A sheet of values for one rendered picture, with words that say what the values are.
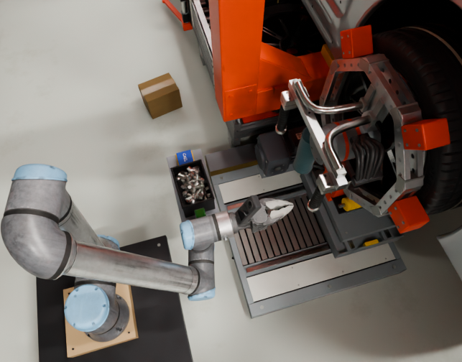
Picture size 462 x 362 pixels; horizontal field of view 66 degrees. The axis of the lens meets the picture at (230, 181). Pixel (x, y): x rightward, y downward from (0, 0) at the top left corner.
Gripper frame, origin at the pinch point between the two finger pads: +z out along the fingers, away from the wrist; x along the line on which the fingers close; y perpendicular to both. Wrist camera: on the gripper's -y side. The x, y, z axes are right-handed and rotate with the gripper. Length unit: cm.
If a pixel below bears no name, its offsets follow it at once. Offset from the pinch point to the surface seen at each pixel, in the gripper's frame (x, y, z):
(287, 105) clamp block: -31.8, -10.3, 9.0
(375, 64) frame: -25, -29, 32
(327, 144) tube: -8.9, -18.3, 12.5
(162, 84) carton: -124, 65, -30
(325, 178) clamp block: -0.9, -12.1, 10.0
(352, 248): 7, 66, 40
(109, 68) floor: -166, 83, -64
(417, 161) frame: 4.1, -18.6, 34.6
